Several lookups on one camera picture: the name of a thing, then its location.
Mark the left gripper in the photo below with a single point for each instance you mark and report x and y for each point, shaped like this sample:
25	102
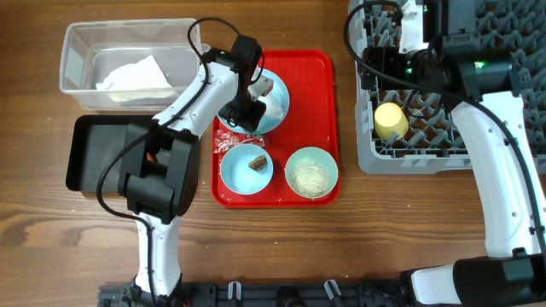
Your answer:
249	121

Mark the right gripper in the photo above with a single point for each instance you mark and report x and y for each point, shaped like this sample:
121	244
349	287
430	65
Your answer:
385	56

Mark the red snack wrapper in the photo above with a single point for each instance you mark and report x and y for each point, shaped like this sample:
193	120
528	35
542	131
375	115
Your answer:
224	140

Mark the brown food scrap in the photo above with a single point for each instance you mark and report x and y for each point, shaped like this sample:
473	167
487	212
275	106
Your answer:
259	163

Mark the yellow plastic cup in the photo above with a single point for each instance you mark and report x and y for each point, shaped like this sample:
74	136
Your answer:
389	119

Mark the white napkin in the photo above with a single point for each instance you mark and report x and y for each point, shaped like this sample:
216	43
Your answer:
145	74

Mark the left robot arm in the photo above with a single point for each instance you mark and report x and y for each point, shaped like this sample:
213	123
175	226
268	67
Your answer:
160	161

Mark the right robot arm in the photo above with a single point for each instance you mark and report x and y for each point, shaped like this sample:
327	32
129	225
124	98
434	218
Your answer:
481	89

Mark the grey dishwasher rack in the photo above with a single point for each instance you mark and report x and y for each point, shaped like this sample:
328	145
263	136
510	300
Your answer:
432	143

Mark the light blue plate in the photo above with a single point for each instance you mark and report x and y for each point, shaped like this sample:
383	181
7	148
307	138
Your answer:
269	90

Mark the light blue bowl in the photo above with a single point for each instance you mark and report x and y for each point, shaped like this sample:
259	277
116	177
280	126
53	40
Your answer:
238	176

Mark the red serving tray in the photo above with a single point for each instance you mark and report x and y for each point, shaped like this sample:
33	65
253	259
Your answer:
310	122

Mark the green bowl with rice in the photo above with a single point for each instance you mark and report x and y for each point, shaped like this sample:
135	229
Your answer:
311	172

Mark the clear plastic bin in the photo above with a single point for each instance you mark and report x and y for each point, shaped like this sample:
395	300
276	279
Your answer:
91	50

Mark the black plastic tray bin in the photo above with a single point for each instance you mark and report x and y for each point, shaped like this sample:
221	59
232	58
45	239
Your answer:
96	139

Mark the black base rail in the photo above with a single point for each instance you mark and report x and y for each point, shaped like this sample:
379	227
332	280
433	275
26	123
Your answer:
326	294

